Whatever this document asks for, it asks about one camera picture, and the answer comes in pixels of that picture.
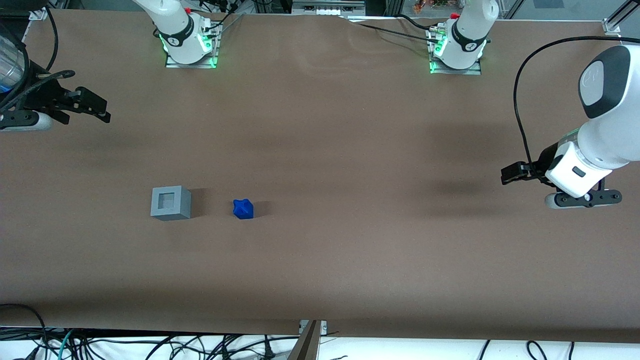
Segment gray equipment rack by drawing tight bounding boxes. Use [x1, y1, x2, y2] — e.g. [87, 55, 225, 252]
[291, 0, 387, 17]

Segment long black base cable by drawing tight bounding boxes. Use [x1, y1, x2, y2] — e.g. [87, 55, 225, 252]
[344, 16, 443, 45]

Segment brown table cover sheet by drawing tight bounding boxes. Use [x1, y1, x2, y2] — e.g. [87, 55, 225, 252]
[0, 7, 640, 345]

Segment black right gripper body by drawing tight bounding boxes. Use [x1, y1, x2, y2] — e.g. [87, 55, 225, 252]
[15, 62, 81, 126]

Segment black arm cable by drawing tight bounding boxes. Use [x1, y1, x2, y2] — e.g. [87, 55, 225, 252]
[45, 7, 60, 72]
[513, 35, 640, 173]

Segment black floor cable tangle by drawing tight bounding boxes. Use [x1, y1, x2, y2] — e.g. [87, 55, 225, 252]
[70, 332, 291, 360]

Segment teal floor cable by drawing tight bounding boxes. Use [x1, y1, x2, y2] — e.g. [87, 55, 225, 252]
[46, 329, 77, 360]

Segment blue plastic part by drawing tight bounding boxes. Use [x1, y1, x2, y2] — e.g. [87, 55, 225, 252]
[232, 198, 255, 221]

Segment aluminium profile beam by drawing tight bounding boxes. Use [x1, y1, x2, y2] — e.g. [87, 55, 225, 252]
[286, 320, 322, 360]

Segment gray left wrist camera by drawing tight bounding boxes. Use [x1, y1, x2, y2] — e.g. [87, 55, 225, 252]
[544, 189, 623, 210]

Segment black looped floor cable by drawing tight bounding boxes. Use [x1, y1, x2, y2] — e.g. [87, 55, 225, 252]
[0, 303, 50, 353]

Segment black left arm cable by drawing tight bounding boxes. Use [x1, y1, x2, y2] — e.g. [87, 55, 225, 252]
[513, 35, 640, 173]

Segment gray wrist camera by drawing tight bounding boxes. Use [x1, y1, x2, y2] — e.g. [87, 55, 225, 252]
[0, 110, 54, 132]
[544, 189, 623, 210]

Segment black gripper cable bundle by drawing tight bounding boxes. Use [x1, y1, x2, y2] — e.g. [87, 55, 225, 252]
[0, 69, 77, 112]

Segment light blue hollow cube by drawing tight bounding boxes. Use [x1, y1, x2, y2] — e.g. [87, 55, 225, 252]
[150, 185, 193, 222]

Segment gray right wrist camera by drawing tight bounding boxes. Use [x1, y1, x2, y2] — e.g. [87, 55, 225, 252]
[0, 110, 54, 132]

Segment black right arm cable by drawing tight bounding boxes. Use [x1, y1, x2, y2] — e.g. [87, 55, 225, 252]
[45, 7, 60, 72]

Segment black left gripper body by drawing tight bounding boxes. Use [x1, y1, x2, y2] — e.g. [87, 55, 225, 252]
[535, 141, 572, 187]

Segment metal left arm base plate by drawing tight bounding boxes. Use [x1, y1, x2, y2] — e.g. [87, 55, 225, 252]
[427, 27, 483, 76]

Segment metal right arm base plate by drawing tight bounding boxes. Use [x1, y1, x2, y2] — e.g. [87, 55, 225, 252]
[164, 20, 221, 70]

